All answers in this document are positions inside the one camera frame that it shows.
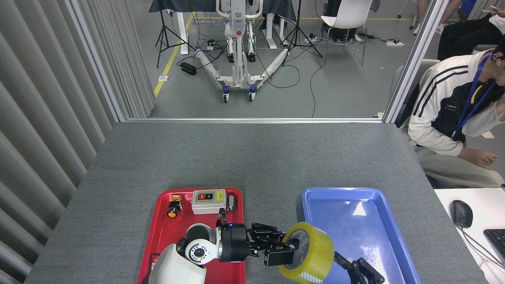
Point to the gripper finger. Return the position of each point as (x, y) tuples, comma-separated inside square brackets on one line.
[(369, 274)]

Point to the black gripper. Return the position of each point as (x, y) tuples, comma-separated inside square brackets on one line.
[(234, 242)]

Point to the yellow tape roll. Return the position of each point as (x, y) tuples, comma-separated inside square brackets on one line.
[(317, 248)]

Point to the person's right hand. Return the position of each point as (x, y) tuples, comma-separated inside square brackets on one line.
[(477, 157)]

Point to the blue plastic tray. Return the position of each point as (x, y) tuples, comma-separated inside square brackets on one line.
[(375, 236)]

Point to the small silver black cylinder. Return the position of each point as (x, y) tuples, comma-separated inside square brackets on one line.
[(231, 203)]

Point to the black computer mouse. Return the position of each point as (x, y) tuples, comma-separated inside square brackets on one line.
[(461, 213)]

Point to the yellow black push button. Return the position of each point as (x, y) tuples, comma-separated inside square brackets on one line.
[(173, 207)]

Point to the black keyboard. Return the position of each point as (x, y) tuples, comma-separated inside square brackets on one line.
[(498, 242)]

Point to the white side desk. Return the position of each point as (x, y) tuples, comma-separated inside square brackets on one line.
[(489, 205)]

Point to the red plastic tray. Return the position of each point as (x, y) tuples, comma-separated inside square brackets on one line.
[(158, 228)]

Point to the seated person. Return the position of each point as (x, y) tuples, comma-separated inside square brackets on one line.
[(438, 106)]

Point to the grey office chair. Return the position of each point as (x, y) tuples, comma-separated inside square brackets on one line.
[(398, 83)]

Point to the black power adapter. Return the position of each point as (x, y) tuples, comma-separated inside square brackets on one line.
[(188, 68)]

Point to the white wheeled stand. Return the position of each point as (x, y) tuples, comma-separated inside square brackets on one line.
[(238, 43)]

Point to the black tripod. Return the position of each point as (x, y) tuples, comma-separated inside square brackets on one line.
[(162, 31), (298, 31)]

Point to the white power strip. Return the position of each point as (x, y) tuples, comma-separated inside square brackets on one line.
[(394, 43)]

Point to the white chair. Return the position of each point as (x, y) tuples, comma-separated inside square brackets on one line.
[(347, 15)]

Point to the person in black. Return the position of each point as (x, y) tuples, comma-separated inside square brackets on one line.
[(465, 35)]

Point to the standing person's legs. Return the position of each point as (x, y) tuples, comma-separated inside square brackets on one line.
[(444, 15)]

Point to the grey switch box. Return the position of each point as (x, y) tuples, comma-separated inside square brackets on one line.
[(208, 203)]

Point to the silver frame rail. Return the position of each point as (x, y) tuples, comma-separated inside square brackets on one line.
[(252, 120)]

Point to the silver frame post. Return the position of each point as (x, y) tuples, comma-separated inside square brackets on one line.
[(414, 59), (94, 59)]

